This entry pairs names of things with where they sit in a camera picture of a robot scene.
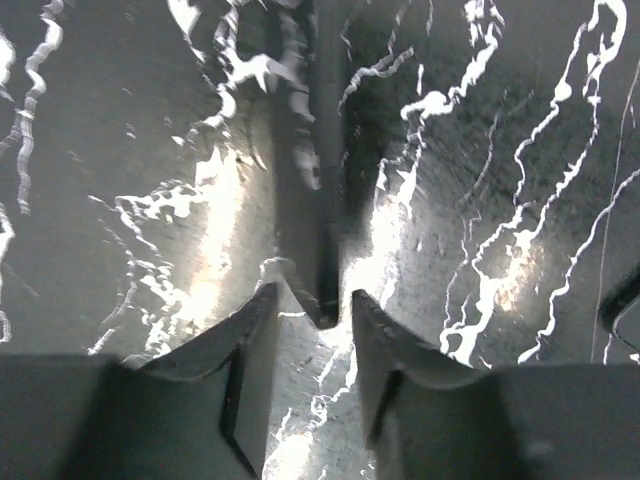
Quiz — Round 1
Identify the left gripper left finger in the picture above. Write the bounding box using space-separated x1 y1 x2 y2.
1 283 278 479

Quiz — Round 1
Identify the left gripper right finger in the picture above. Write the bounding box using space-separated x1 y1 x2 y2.
352 290 639 479

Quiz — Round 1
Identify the black smartphone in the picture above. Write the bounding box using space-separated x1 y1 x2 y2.
602 270 640 352
265 1 345 329

